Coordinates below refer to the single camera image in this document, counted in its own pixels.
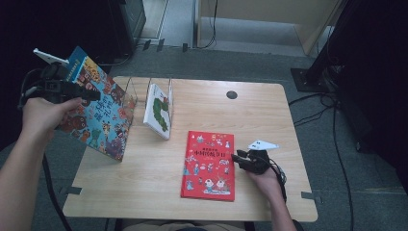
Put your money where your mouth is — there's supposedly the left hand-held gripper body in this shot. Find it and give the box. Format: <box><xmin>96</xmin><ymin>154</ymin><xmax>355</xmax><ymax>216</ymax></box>
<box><xmin>23</xmin><ymin>47</ymin><xmax>78</xmax><ymax>104</ymax></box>

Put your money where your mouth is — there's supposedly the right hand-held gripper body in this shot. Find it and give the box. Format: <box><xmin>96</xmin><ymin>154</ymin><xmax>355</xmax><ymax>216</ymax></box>
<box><xmin>245</xmin><ymin>139</ymin><xmax>280</xmax><ymax>176</ymax></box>

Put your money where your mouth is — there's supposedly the red picture book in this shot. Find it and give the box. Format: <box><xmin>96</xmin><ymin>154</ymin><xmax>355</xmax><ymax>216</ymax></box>
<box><xmin>180</xmin><ymin>130</ymin><xmax>236</xmax><ymax>202</ymax></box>

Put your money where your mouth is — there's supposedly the colourful animal picture book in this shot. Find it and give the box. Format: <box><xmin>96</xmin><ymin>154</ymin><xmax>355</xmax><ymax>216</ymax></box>
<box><xmin>57</xmin><ymin>45</ymin><xmax>139</xmax><ymax>162</ymax></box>

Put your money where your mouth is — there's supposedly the clear acrylic book rack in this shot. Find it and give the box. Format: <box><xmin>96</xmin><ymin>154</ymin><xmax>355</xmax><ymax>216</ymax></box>
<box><xmin>123</xmin><ymin>76</ymin><xmax>175</xmax><ymax>129</ymax></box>

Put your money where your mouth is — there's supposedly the white caterpillar picture book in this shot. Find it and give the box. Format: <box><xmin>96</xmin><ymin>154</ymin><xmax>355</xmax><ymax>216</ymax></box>
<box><xmin>142</xmin><ymin>82</ymin><xmax>171</xmax><ymax>141</ymax></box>

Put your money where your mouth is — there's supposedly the person's right hand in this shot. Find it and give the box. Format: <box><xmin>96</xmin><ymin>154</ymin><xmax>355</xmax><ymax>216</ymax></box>
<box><xmin>244</xmin><ymin>169</ymin><xmax>283</xmax><ymax>201</ymax></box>

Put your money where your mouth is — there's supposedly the person's left hand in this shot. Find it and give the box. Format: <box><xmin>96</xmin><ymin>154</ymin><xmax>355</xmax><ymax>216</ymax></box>
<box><xmin>20</xmin><ymin>96</ymin><xmax>83</xmax><ymax>141</ymax></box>

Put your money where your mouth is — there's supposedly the grey tape strip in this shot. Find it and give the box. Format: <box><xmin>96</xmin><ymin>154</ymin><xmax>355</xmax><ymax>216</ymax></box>
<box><xmin>59</xmin><ymin>186</ymin><xmax>83</xmax><ymax>196</ymax></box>
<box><xmin>300</xmin><ymin>191</ymin><xmax>324</xmax><ymax>205</ymax></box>

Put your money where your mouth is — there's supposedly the dark equipment cabinet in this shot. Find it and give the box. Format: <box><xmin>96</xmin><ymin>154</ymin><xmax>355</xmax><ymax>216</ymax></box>
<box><xmin>107</xmin><ymin>0</ymin><xmax>147</xmax><ymax>57</ymax></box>

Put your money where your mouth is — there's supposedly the black stand base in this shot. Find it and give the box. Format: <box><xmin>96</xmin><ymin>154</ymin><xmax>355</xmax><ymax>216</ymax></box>
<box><xmin>290</xmin><ymin>66</ymin><xmax>325</xmax><ymax>94</ymax></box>

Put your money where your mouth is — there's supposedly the light wooden cabinet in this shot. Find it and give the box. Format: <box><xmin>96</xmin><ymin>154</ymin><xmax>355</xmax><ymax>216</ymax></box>
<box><xmin>195</xmin><ymin>0</ymin><xmax>343</xmax><ymax>56</ymax></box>

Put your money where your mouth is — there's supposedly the black curtain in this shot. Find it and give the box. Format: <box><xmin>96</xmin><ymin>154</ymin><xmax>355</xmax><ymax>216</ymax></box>
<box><xmin>304</xmin><ymin>0</ymin><xmax>408</xmax><ymax>193</ymax></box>

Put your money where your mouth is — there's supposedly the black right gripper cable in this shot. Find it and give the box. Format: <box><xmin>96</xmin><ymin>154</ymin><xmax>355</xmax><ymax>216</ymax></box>
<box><xmin>270</xmin><ymin>163</ymin><xmax>288</xmax><ymax>203</ymax></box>

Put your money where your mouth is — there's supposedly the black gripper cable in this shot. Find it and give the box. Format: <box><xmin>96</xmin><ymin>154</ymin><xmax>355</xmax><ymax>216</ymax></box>
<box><xmin>270</xmin><ymin>163</ymin><xmax>288</xmax><ymax>203</ymax></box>
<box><xmin>18</xmin><ymin>68</ymin><xmax>74</xmax><ymax>231</ymax></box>

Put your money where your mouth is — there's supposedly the long black floor cable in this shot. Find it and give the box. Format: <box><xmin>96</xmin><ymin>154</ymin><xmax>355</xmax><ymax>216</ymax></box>
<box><xmin>331</xmin><ymin>105</ymin><xmax>354</xmax><ymax>231</ymax></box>

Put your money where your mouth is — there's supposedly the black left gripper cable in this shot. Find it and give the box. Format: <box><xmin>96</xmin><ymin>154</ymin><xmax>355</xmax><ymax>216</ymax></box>
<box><xmin>18</xmin><ymin>68</ymin><xmax>74</xmax><ymax>231</ymax></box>

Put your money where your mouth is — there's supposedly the black hanging cable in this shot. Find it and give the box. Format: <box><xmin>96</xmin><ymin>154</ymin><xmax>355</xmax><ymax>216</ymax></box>
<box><xmin>196</xmin><ymin>0</ymin><xmax>219</xmax><ymax>50</ymax></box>

